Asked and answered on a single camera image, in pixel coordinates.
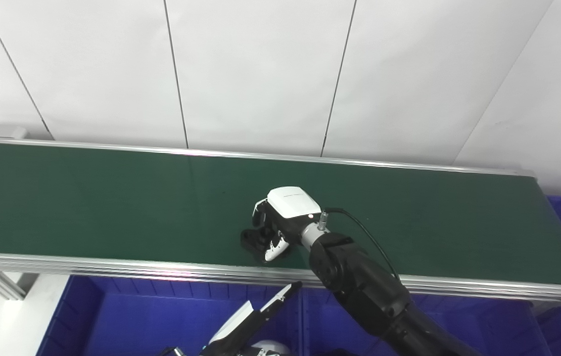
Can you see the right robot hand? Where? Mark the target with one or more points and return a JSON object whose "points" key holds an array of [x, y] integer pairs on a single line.
{"points": [[293, 202]]}

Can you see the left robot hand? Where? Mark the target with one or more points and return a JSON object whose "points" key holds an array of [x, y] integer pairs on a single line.
{"points": [[251, 321]]}

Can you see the black bracket part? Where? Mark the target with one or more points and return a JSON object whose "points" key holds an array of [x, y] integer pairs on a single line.
{"points": [[253, 241]]}

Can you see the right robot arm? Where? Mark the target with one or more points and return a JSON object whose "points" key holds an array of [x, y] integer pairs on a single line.
{"points": [[364, 287]]}

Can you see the white round part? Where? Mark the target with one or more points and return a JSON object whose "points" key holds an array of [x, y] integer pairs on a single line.
{"points": [[270, 348]]}

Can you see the black part in bin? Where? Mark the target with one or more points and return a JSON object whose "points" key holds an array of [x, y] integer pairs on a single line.
{"points": [[335, 352]]}

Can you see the green conveyor belt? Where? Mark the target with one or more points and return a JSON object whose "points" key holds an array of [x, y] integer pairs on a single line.
{"points": [[112, 198], [112, 267]]}

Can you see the aluminium extrusion conveyor leg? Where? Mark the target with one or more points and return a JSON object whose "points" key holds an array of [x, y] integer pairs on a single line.
{"points": [[3, 287]]}

